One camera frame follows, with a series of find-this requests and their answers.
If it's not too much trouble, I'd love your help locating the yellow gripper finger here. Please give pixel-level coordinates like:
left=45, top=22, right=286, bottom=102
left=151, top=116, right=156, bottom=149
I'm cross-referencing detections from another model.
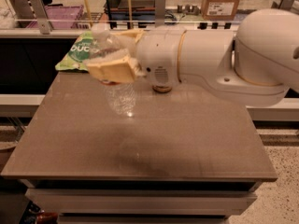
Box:
left=86, top=55, right=144, bottom=83
left=111, top=29, right=146, bottom=44

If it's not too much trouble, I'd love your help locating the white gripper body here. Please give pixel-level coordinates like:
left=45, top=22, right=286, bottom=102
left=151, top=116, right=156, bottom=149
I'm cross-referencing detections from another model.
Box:
left=136, top=26, right=186, bottom=87

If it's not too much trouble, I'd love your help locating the clear plastic water bottle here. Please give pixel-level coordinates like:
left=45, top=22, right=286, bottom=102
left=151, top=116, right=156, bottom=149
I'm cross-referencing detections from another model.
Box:
left=83, top=32, right=135, bottom=117

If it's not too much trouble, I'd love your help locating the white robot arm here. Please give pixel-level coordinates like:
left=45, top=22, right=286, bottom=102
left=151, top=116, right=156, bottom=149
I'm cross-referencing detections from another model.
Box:
left=84, top=9, right=299, bottom=106

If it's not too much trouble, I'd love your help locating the green rice chip bag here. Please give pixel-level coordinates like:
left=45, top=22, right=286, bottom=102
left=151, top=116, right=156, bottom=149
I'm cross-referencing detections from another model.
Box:
left=55, top=31, right=93, bottom=72

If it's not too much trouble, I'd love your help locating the orange LaCroix soda can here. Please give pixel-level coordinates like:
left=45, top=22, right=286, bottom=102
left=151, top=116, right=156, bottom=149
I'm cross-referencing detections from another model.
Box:
left=152, top=86, right=172, bottom=93

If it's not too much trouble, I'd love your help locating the cardboard box with label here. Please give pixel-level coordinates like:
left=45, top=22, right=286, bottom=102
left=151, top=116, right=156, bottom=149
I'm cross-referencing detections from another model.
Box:
left=201, top=0, right=240, bottom=21

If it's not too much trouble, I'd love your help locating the purple plastic crate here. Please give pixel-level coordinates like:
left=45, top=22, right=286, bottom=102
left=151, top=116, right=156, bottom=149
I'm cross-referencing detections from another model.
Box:
left=26, top=4, right=85, bottom=30

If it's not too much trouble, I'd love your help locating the glass railing with metal posts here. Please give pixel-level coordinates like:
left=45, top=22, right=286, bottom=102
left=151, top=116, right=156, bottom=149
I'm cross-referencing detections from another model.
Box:
left=0, top=0, right=299, bottom=44

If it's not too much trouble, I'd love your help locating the yellow broom handle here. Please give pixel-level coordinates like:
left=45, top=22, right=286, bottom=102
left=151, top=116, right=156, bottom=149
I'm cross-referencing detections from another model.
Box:
left=84, top=0, right=93, bottom=28

